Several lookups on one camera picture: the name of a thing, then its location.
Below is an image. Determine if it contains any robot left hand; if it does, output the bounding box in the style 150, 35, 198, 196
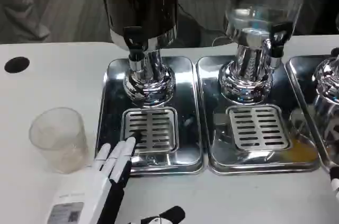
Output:
46, 136, 186, 224

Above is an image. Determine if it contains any steel tray under dark dispenser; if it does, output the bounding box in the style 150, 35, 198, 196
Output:
93, 56, 204, 176

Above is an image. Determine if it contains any person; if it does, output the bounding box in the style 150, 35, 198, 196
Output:
0, 0, 51, 42

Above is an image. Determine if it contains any clear ribbed glass cup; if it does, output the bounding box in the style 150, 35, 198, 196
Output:
28, 106, 90, 174

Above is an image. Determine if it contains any black round table grommet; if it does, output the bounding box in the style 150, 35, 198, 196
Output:
4, 56, 30, 74

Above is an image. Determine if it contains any black floor cable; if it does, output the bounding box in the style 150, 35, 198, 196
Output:
176, 3, 229, 34

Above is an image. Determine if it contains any steel dispenser at table edge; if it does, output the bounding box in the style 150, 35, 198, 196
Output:
311, 56, 339, 156

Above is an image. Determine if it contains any steel tray at table edge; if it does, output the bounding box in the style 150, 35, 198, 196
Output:
286, 54, 339, 167

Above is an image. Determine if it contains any drip grid by clear dispenser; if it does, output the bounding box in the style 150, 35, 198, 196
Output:
225, 104, 292, 151

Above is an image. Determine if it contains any steel tray under clear dispenser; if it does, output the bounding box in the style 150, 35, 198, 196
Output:
196, 55, 323, 176

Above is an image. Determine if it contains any drip grid by dark dispenser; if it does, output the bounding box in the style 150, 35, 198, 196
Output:
121, 107, 180, 155

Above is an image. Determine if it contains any dark drink dispenser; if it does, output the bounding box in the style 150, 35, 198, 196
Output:
97, 0, 184, 109

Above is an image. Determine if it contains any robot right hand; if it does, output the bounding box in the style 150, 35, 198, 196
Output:
329, 165, 339, 205

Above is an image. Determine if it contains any black tap of clear dispenser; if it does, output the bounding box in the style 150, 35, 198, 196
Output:
268, 21, 293, 69

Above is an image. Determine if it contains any black tap of dark dispenser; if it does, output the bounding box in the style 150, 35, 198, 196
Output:
123, 26, 145, 73

